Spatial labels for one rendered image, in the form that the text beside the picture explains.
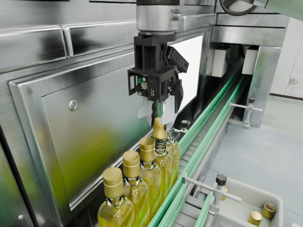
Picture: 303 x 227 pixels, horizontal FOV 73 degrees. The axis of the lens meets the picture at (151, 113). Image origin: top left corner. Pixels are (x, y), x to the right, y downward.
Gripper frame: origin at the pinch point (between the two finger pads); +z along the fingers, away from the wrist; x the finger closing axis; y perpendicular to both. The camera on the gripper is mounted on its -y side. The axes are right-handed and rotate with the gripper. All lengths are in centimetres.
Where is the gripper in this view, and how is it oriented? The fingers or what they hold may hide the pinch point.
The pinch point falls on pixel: (160, 122)
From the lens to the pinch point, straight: 48.6
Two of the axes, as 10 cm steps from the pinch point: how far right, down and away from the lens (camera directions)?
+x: 8.6, 2.3, -4.5
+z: 0.0, 8.9, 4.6
